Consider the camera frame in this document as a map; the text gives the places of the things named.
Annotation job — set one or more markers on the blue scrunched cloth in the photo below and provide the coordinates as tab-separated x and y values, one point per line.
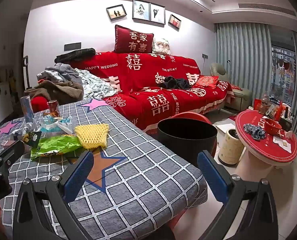
254	131

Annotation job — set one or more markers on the grey pleated curtain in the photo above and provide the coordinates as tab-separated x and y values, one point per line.
241	60

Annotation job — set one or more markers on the black clothes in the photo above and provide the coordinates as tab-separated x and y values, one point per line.
176	83

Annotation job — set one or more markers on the beige armchair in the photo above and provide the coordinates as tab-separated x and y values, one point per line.
241	95

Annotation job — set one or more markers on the small red picture frame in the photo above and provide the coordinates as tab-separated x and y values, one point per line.
174	21

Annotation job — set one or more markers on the black jacket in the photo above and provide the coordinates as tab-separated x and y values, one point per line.
74	55

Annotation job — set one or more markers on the light blue blanket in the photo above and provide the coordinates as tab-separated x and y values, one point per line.
96	85

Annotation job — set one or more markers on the white paper sheet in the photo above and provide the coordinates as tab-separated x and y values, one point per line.
283	145

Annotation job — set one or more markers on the light blue plastic bag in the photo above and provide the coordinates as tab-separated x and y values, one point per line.
56	126

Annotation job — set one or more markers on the round red table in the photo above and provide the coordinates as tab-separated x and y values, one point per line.
251	120

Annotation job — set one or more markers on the small red stool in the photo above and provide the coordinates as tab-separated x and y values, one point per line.
38	103

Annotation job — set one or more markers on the glass bottle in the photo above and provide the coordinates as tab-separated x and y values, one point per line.
264	102

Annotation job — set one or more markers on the dark wall panel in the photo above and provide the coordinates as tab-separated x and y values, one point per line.
72	46

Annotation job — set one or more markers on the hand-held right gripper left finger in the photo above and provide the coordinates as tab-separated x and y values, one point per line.
79	177

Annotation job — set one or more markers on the upright vacuum cleaner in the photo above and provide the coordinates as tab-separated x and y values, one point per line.
26	75

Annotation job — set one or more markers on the floor lamp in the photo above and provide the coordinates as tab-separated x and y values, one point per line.
229	70

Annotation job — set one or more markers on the grey clothes pile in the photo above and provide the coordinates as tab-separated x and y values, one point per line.
59	72

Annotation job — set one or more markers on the green snack bag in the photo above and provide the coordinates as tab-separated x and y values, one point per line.
56	146

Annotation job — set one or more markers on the brown fleece coat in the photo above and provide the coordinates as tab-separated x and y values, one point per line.
56	91

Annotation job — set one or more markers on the red patterned cushion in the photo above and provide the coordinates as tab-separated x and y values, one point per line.
207	82

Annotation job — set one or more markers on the white floor box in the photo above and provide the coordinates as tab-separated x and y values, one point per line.
226	128

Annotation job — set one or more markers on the crumpled clear wrapper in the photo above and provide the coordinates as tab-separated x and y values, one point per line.
23	130

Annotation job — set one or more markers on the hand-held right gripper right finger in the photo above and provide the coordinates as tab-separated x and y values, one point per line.
211	177

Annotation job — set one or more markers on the dark blue snack bag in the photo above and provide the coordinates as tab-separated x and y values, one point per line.
33	138

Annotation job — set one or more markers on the tall blue drink can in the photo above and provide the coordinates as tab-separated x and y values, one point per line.
27	108

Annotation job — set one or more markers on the orange snack wrapper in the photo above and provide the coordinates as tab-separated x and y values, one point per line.
51	116

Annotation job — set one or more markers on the red square pillow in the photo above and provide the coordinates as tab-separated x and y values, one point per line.
134	40

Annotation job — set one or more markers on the yellow foam fruit net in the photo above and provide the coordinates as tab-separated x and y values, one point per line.
92	135

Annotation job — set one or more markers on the black trash bin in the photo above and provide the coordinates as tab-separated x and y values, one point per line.
186	140

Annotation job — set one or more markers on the tall bride picture frame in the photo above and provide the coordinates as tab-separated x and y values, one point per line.
141	9

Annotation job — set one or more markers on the red covered sofa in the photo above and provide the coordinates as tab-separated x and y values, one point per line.
148	80

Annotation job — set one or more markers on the tall couple picture frame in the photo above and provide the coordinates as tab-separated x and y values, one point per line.
157	13

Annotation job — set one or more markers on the small landscape picture frame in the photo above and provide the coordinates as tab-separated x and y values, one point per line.
116	12

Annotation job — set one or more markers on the cream cylinder bin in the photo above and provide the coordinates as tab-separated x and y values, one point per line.
229	147

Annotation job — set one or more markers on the white printed pillow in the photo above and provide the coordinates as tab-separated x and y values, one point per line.
161	47

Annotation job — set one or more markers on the ceiling air vent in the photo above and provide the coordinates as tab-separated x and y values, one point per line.
266	9

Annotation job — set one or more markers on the cluttered window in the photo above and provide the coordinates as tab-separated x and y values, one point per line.
283	75

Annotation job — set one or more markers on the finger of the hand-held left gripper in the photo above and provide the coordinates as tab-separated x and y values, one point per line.
11	151

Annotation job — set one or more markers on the red drink can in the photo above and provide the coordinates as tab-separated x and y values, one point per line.
54	108

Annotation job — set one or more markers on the red bowl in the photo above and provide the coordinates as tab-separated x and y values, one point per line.
273	127

